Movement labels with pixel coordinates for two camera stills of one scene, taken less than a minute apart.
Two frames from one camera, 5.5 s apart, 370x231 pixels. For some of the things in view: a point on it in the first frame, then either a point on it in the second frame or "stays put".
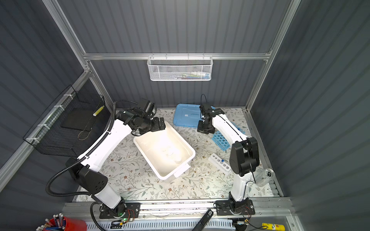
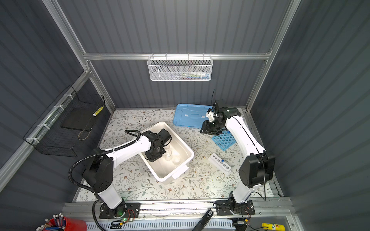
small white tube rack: (219, 164) stays put
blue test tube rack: (222, 141) stays put
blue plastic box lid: (188, 115) stays put
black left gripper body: (152, 125) → (153, 155)
